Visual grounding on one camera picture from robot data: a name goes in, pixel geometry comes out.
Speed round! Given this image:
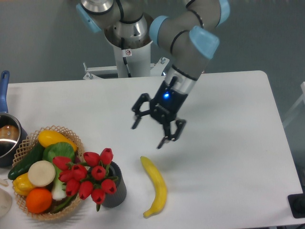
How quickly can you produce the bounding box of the red tulip bouquet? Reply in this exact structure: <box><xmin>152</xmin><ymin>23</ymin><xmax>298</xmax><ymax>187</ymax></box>
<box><xmin>52</xmin><ymin>148</ymin><xmax>113</xmax><ymax>200</ymax></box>

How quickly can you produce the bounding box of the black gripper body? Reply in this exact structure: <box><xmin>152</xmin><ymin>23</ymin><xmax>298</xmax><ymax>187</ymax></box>
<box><xmin>150</xmin><ymin>81</ymin><xmax>188</xmax><ymax>124</ymax></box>

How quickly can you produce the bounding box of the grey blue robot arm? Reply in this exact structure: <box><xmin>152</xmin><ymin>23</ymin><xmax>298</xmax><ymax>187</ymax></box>
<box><xmin>76</xmin><ymin>0</ymin><xmax>230</xmax><ymax>144</ymax></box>

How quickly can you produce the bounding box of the yellow squash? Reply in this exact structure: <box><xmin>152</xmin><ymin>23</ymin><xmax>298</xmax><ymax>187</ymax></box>
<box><xmin>38</xmin><ymin>130</ymin><xmax>78</xmax><ymax>152</ymax></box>

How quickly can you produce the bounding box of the beige object at left edge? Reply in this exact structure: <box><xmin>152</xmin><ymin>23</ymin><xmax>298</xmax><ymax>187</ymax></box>
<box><xmin>0</xmin><ymin>188</ymin><xmax>12</xmax><ymax>218</ymax></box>

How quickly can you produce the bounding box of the green bok choy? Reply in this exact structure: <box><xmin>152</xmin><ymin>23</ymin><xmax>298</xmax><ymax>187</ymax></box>
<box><xmin>42</xmin><ymin>142</ymin><xmax>75</xmax><ymax>201</ymax></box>

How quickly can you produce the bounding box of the yellow banana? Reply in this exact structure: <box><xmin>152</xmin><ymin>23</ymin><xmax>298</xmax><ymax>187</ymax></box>
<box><xmin>140</xmin><ymin>156</ymin><xmax>167</xmax><ymax>218</ymax></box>

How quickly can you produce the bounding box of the orange fruit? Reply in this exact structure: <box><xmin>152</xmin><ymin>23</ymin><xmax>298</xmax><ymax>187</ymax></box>
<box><xmin>26</xmin><ymin>187</ymin><xmax>52</xmax><ymax>214</ymax></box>

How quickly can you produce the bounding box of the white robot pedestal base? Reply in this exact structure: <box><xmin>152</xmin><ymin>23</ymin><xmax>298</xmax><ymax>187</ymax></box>
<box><xmin>82</xmin><ymin>11</ymin><xmax>170</xmax><ymax>80</ymax></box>

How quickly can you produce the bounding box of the blue handled saucepan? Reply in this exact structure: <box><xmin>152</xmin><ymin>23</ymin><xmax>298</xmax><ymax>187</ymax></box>
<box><xmin>0</xmin><ymin>70</ymin><xmax>27</xmax><ymax>167</ymax></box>

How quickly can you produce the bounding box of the dark green cucumber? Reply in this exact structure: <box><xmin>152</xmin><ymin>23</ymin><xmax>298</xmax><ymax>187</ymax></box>
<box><xmin>8</xmin><ymin>143</ymin><xmax>45</xmax><ymax>180</ymax></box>

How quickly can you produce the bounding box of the black device at right edge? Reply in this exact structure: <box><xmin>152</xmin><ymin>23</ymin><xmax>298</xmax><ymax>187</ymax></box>
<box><xmin>287</xmin><ymin>193</ymin><xmax>305</xmax><ymax>219</ymax></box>

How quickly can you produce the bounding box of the small white garlic piece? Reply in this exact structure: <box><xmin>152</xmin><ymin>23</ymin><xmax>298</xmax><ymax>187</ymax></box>
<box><xmin>0</xmin><ymin>179</ymin><xmax>9</xmax><ymax>187</ymax></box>

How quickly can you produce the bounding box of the black cable on pedestal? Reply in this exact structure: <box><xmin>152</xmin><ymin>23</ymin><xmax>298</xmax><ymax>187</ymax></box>
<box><xmin>120</xmin><ymin>37</ymin><xmax>132</xmax><ymax>78</ymax></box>

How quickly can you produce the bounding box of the dark grey ribbed vase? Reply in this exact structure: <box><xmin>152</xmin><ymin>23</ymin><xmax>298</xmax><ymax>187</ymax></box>
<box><xmin>91</xmin><ymin>162</ymin><xmax>127</xmax><ymax>212</ymax></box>

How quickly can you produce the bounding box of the green bean pod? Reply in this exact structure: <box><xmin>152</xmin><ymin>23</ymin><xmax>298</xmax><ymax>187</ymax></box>
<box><xmin>53</xmin><ymin>194</ymin><xmax>77</xmax><ymax>213</ymax></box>

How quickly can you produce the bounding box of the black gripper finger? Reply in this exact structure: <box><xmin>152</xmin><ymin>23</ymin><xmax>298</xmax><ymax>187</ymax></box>
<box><xmin>157</xmin><ymin>119</ymin><xmax>186</xmax><ymax>149</ymax></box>
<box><xmin>131</xmin><ymin>93</ymin><xmax>152</xmax><ymax>130</ymax></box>

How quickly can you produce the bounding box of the yellow bell pepper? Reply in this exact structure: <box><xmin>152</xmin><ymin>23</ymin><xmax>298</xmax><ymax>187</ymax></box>
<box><xmin>12</xmin><ymin>173</ymin><xmax>36</xmax><ymax>196</ymax></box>

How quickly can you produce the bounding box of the woven wicker basket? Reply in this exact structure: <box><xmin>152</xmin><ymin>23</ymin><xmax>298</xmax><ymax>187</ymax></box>
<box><xmin>12</xmin><ymin>125</ymin><xmax>84</xmax><ymax>221</ymax></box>

